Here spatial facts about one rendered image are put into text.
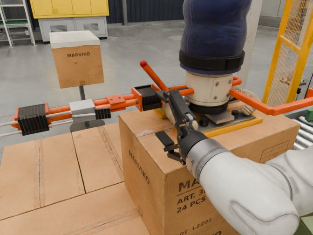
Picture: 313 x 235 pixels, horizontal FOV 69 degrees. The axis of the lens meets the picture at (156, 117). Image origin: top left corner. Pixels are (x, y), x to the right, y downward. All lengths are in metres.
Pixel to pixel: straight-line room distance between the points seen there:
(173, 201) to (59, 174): 0.75
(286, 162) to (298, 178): 0.04
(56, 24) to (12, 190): 6.98
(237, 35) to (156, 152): 0.44
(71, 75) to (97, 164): 1.10
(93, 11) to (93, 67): 5.94
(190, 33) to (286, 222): 0.58
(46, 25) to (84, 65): 5.85
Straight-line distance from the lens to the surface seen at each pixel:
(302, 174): 0.50
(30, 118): 0.69
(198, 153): 0.47
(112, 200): 1.14
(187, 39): 0.79
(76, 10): 8.00
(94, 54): 2.20
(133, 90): 0.78
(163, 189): 0.70
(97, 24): 8.20
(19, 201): 1.28
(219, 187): 0.42
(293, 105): 0.82
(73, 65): 2.20
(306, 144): 1.75
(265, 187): 0.40
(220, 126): 0.84
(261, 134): 0.89
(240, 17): 0.79
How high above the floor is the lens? 1.39
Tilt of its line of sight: 29 degrees down
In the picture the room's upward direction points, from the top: straight up
